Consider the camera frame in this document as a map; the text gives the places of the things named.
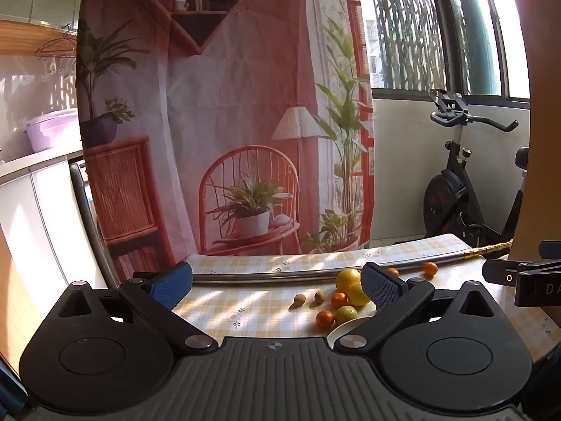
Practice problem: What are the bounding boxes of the long metal pole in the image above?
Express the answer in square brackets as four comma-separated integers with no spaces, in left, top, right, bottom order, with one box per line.
[192,240,513,282]

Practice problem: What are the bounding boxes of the wire clothes hangers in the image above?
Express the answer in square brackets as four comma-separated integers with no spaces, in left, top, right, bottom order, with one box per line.
[35,24,80,75]

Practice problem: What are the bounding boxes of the wooden wall shelf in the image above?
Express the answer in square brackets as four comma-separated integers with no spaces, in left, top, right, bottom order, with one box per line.
[0,18,80,58]

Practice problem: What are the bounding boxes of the large oval yellow lemon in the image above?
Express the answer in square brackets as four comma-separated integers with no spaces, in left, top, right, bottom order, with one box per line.
[348,283,372,307]

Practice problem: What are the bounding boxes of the cream round plate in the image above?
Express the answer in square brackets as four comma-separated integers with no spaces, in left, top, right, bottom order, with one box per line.
[326,318,373,345]

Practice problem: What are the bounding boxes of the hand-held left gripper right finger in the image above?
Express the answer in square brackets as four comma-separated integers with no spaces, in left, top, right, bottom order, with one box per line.
[333,262,505,354]

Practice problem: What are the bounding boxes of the printed room backdrop cloth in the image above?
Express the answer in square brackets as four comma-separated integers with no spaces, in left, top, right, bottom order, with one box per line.
[76,0,375,281]

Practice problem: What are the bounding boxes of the large round yellow citrus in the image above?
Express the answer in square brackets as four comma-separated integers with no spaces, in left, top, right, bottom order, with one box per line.
[336,269,362,294]

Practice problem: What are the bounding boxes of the black exercise bike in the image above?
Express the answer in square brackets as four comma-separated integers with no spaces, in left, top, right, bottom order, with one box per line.
[423,89,531,250]

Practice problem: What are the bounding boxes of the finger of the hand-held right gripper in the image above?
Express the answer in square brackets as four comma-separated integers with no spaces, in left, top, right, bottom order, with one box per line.
[483,259,520,288]

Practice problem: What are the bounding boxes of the yellow-green lemon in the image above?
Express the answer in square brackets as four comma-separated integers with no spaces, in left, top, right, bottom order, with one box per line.
[335,306,359,326]

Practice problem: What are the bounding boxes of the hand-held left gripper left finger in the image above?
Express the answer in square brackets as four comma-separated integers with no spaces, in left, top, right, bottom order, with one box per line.
[53,261,218,355]

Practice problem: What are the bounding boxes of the white cabinet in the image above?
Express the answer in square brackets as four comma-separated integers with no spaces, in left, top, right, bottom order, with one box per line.
[0,149,108,360]

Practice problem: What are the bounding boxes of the brown wooden board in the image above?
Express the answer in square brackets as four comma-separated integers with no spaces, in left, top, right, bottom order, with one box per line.
[511,0,561,268]

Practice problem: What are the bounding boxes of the purple plastic basin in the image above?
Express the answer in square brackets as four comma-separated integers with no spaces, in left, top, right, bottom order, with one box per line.
[24,109,80,154]

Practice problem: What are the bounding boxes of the yellow plaid floral tablecloth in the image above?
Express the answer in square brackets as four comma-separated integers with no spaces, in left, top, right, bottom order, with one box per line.
[171,233,561,360]

